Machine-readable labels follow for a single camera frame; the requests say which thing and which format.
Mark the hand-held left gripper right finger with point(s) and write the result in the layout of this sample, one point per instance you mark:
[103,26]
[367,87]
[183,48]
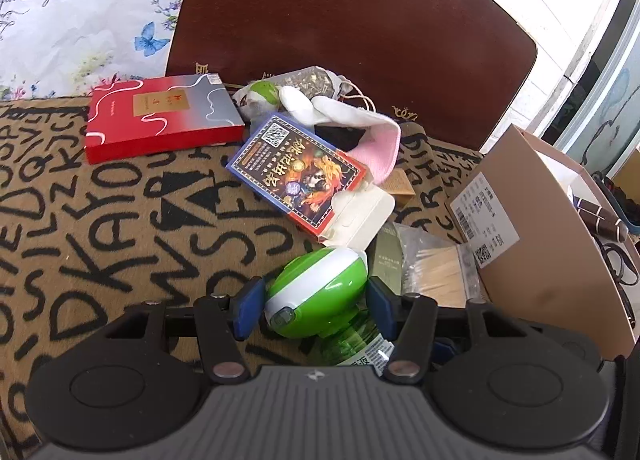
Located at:
[380,305]

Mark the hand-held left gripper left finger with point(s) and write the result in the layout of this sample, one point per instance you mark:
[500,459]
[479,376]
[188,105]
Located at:
[250,307]

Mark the olive green packet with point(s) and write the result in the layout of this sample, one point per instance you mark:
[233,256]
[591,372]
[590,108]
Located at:
[387,260]

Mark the bag of wooden sticks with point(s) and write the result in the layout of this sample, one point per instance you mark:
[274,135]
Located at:
[435,275]

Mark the green bottle with white-banded cap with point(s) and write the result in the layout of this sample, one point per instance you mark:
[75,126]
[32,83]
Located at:
[320,285]

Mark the brown cardboard box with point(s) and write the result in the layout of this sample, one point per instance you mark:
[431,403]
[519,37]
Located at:
[530,270]

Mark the red and silver box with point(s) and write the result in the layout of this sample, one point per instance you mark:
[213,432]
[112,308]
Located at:
[160,114]

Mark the small golden brown box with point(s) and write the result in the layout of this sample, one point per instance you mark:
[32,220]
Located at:
[400,186]

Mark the blue and red card box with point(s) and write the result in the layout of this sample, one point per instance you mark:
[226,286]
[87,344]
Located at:
[295,169]

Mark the black item inside sock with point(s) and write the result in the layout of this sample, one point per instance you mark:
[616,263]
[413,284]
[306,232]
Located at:
[340,135]

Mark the white and pink sock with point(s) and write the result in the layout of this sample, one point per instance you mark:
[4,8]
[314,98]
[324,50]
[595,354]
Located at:
[350,117]

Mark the brown striped pouch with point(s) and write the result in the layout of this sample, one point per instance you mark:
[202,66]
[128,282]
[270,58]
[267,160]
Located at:
[600,221]

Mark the blue plastic item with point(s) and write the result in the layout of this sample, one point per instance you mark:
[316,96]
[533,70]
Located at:
[631,221]

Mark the dark brown wooden chair back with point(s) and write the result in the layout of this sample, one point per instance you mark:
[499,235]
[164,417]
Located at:
[350,24]

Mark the glass door with drawing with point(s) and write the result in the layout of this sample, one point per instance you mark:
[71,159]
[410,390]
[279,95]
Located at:
[615,89]

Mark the white floral printed cloth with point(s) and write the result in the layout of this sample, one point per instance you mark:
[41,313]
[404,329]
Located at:
[90,14]

